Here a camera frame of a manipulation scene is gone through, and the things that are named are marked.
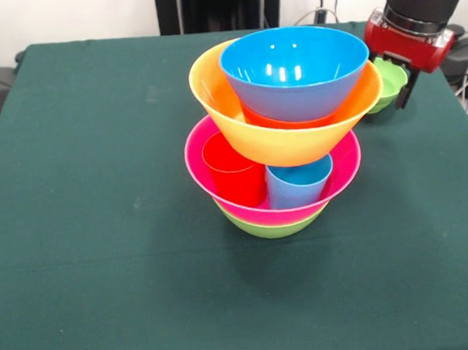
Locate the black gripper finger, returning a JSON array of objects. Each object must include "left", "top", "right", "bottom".
[{"left": 391, "top": 66, "right": 424, "bottom": 112}]

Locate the blue cup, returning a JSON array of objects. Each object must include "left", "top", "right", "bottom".
[{"left": 264, "top": 153, "right": 337, "bottom": 210}]

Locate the large green bowl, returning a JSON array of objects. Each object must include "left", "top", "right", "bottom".
[{"left": 213, "top": 192, "right": 331, "bottom": 243}]

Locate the large blue bowl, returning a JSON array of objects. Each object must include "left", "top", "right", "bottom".
[{"left": 217, "top": 19, "right": 375, "bottom": 129}]

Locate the small green bowl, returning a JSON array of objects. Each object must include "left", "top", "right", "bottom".
[{"left": 362, "top": 53, "right": 411, "bottom": 115}]

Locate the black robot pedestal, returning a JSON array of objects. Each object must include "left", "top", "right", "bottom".
[{"left": 154, "top": 0, "right": 284, "bottom": 37}]

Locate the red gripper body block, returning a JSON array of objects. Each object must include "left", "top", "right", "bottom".
[{"left": 361, "top": 2, "right": 459, "bottom": 79}]

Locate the dark green tablecloth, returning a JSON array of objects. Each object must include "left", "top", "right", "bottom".
[{"left": 0, "top": 9, "right": 468, "bottom": 350}]

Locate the large orange bowl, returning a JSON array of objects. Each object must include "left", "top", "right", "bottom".
[{"left": 184, "top": 27, "right": 390, "bottom": 175}]

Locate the large pink bowl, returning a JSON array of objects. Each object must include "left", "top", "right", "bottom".
[{"left": 181, "top": 103, "right": 367, "bottom": 233}]

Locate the red cup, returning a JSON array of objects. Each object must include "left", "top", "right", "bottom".
[{"left": 200, "top": 128, "right": 270, "bottom": 210}]

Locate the white cable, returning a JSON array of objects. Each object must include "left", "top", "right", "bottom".
[{"left": 292, "top": 6, "right": 339, "bottom": 27}]

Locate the small red-orange bowl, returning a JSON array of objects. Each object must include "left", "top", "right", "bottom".
[{"left": 240, "top": 95, "right": 340, "bottom": 133}]

